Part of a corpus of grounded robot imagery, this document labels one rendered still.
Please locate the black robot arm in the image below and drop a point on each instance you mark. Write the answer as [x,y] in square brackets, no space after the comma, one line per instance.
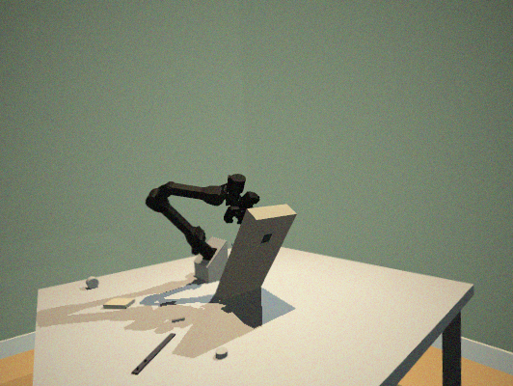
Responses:
[157,200]

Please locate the tan flat slab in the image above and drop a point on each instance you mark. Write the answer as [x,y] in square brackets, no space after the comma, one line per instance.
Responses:
[118,303]

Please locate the beige service panel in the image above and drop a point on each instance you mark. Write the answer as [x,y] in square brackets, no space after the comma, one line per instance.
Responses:
[257,244]

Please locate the short grey cylinder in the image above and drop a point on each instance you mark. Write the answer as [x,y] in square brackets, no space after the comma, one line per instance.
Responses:
[221,353]

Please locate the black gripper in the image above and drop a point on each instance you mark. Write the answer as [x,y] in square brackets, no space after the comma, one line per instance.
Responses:
[235,210]

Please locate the dark grey flat bar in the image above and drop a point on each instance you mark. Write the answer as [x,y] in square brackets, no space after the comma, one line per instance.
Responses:
[153,354]

